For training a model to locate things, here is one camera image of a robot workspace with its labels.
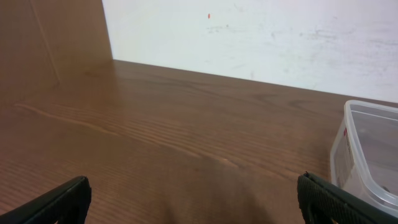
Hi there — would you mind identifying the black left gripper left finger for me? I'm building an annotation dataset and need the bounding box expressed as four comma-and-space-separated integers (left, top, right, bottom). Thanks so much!
1, 176, 91, 224

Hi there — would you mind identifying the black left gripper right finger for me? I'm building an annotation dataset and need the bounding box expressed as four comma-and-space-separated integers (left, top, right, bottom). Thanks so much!
297, 172, 397, 224

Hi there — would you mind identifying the clear plastic container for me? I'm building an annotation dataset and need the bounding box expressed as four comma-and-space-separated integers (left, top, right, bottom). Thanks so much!
330, 100, 397, 216

